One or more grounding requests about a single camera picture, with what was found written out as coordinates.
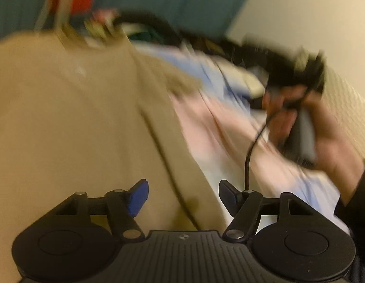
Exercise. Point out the tan t-shirt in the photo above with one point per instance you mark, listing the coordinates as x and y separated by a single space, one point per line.
76 118

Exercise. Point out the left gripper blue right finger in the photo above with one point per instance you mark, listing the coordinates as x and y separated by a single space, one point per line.
244 208

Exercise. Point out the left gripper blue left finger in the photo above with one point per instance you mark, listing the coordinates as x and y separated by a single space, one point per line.
123 206

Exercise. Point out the pile of clothes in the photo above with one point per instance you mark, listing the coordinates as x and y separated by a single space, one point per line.
110 24

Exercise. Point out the quilted headboard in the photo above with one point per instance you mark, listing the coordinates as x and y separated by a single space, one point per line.
348 106

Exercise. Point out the pastel tie-dye duvet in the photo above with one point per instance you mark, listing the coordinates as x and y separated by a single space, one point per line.
219 126

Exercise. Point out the garment steamer stand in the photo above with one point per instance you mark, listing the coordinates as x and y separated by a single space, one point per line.
61 10

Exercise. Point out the person right hand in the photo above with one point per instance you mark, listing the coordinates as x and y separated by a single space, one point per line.
336 156

